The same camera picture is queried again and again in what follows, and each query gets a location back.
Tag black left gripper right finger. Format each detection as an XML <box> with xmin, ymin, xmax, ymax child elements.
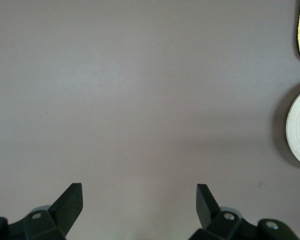
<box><xmin>188</xmin><ymin>183</ymin><xmax>300</xmax><ymax>240</ymax></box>

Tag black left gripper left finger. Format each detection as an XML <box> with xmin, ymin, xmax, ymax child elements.
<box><xmin>0</xmin><ymin>183</ymin><xmax>84</xmax><ymax>240</ymax></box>

